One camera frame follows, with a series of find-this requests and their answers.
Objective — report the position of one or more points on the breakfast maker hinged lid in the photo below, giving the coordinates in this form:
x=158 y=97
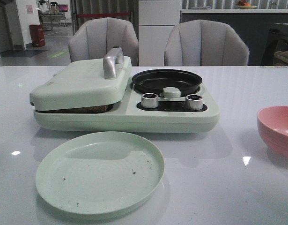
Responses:
x=85 y=83

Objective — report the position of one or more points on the mint green breakfast maker base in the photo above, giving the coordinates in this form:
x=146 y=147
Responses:
x=171 y=116

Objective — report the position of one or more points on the dark grey sideboard counter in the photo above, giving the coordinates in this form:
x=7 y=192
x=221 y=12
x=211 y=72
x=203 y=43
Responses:
x=264 y=31

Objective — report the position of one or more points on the black round frying pan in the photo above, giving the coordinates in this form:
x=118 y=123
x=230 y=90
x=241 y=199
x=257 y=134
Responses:
x=156 y=80

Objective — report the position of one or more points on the silver control knob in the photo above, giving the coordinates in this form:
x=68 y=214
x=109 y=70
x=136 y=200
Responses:
x=149 y=100
x=194 y=102

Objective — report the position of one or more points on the left silver control knob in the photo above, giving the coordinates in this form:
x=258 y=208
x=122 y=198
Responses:
x=149 y=100

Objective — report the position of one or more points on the fruit bowl on counter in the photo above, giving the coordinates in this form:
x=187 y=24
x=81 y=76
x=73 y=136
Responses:
x=243 y=4

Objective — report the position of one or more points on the red bin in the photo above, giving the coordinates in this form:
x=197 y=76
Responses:
x=37 y=35

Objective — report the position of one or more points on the pink bowl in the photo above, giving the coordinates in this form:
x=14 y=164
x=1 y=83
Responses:
x=272 y=125

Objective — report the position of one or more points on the left grey upholstered chair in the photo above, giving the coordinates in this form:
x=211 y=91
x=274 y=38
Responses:
x=96 y=37

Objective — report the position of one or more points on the mint green plate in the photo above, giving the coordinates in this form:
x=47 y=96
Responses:
x=102 y=175

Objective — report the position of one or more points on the right silver control knob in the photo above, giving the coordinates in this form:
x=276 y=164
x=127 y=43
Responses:
x=194 y=102

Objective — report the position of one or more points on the beige cushion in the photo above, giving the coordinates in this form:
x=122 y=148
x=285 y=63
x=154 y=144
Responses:
x=283 y=56

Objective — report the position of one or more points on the grey upholstered chair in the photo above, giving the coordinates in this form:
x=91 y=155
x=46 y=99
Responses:
x=96 y=37
x=205 y=43

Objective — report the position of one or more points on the right grey upholstered chair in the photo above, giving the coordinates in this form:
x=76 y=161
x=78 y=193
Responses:
x=205 y=43

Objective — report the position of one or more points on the white refrigerator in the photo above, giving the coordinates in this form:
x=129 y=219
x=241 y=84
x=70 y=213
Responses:
x=156 y=20

